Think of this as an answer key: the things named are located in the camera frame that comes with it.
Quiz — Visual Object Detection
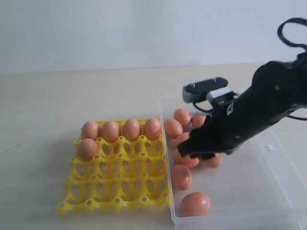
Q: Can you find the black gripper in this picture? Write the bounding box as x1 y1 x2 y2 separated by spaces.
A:
177 88 285 159

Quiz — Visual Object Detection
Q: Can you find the brown egg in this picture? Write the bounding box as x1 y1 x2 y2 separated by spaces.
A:
102 120 120 142
191 115 206 128
202 153 224 169
173 108 191 127
179 192 211 217
171 164 192 191
165 119 183 139
76 138 98 161
175 132 189 147
172 149 199 168
143 118 162 140
123 118 141 141
81 121 101 140

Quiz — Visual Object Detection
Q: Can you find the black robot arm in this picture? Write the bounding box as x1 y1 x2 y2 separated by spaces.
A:
177 53 307 160

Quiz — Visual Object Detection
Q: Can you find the clear plastic container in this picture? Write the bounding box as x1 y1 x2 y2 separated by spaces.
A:
158 97 307 230

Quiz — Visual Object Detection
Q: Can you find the yellow plastic egg tray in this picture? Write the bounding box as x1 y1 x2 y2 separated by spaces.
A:
56 118 172 218

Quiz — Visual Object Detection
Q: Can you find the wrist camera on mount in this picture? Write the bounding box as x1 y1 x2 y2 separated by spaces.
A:
182 77 238 113

